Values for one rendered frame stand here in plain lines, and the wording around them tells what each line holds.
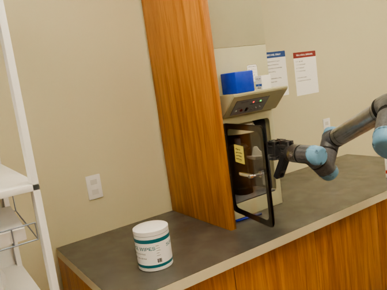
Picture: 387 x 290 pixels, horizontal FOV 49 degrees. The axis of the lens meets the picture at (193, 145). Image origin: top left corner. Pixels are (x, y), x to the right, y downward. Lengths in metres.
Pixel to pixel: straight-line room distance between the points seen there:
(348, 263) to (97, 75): 1.46
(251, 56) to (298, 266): 0.94
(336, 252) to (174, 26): 1.24
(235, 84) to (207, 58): 0.16
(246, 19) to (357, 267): 1.27
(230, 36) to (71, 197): 1.02
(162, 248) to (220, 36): 0.93
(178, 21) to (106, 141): 0.66
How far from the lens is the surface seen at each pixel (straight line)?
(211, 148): 1.80
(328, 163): 1.75
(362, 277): 2.27
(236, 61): 1.93
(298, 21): 2.87
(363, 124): 1.66
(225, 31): 1.91
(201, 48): 1.76
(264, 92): 1.87
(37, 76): 1.97
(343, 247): 2.11
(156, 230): 1.52
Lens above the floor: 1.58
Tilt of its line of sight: 8 degrees down
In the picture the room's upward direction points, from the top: 8 degrees counter-clockwise
